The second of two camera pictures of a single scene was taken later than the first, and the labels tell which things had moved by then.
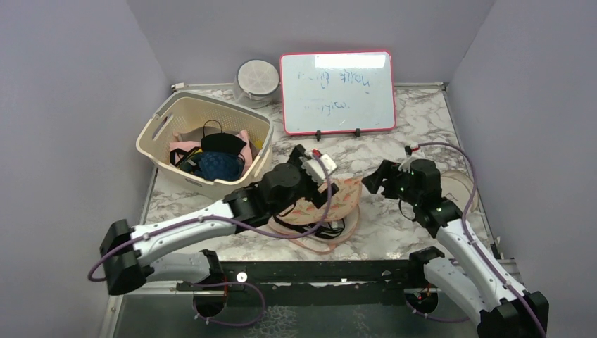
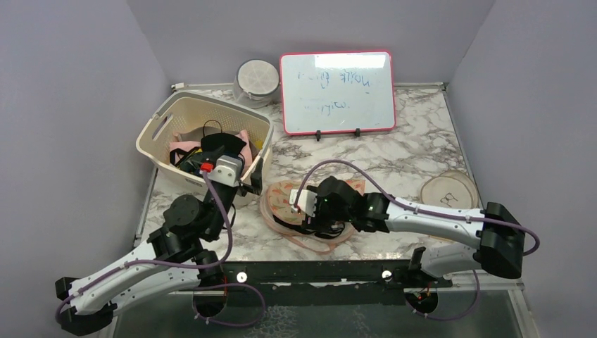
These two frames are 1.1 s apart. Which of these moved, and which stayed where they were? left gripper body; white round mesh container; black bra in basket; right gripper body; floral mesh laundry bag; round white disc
Moved: right gripper body; left gripper body
Stayed: floral mesh laundry bag; black bra in basket; white round mesh container; round white disc
